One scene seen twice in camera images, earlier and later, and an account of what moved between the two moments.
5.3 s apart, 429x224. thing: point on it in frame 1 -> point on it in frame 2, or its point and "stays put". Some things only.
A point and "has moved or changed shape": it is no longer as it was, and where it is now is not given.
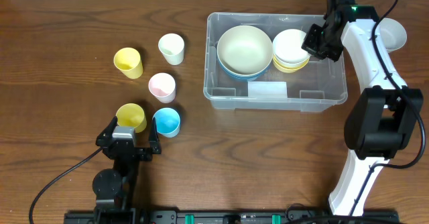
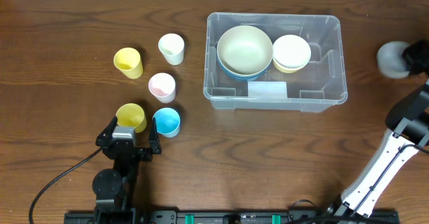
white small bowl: (287, 47) has moved or changed shape
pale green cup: (172, 47) stays put
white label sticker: (267, 90) stays put
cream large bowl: (244, 49) stays put
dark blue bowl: (240, 76) stays put
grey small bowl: (391, 33) has moved or changed shape
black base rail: (295, 215) stays put
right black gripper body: (317, 41) -> (415, 58)
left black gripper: (128, 151) stays put
